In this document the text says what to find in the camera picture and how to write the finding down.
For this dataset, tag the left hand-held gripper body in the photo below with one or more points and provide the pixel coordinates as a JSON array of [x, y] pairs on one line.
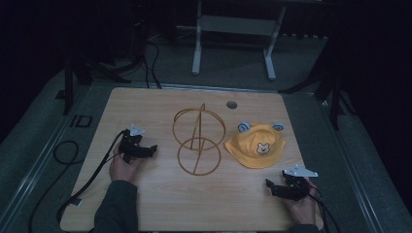
[[129, 145]]

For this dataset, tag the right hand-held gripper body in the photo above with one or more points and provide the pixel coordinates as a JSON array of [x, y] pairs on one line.
[[296, 183]]

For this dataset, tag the yellow bucket hat with ears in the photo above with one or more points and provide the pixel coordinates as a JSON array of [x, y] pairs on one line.
[[256, 147]]

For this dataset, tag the person's left hand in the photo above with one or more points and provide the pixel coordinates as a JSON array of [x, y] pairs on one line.
[[123, 170]]

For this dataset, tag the person's right hand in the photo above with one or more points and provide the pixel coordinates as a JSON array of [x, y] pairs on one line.
[[304, 208]]

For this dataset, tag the black tripod stand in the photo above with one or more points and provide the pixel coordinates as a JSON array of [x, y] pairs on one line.
[[335, 90], [84, 69]]

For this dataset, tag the metal floor rail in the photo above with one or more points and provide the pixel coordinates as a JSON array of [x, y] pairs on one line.
[[353, 174], [35, 168]]

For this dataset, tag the white metal desk frame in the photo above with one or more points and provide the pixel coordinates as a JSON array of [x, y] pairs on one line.
[[233, 25]]

